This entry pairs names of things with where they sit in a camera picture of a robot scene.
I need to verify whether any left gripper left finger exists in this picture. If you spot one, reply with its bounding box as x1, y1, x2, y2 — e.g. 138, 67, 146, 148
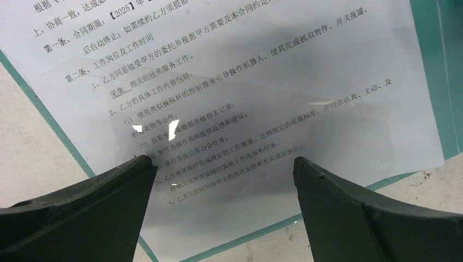
1, 156, 158, 261

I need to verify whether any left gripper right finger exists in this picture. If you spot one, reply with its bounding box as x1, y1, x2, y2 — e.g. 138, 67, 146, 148
293, 157, 462, 261

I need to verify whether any teal folder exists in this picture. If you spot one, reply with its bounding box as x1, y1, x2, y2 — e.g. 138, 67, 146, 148
0, 0, 463, 262

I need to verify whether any printed white paper sheet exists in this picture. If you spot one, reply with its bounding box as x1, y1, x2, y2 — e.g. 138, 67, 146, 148
0, 0, 446, 262

